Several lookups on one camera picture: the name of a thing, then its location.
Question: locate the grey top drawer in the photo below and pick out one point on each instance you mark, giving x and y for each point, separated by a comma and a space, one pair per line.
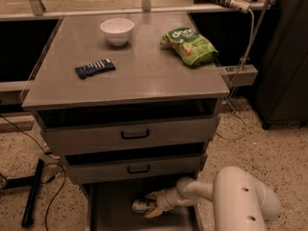
130, 135

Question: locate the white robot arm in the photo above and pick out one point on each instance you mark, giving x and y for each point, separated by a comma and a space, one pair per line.
240, 201

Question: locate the black floor stand leg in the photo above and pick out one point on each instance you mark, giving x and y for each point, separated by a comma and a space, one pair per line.
32, 182

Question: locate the green chip bag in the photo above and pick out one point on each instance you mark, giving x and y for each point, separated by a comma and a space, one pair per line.
190, 46

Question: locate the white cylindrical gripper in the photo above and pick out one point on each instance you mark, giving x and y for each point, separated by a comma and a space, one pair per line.
166, 201

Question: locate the grey drawer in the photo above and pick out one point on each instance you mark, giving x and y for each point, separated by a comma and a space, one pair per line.
111, 207
130, 135
137, 168

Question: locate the grey middle drawer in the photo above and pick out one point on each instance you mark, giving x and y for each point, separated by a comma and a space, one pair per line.
137, 168

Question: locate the white ceramic bowl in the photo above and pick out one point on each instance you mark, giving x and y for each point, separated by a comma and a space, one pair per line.
117, 31

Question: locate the dark blue snack bar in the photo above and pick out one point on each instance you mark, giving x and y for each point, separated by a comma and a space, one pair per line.
95, 68

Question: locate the dark side cabinet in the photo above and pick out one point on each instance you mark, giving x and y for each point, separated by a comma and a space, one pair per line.
280, 93

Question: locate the grey cable box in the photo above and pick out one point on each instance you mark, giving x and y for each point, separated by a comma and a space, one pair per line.
238, 77

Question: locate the grey drawer cabinet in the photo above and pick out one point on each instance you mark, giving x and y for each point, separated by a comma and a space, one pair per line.
148, 83

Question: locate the grey bottom drawer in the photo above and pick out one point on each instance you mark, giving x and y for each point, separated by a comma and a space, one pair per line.
111, 207

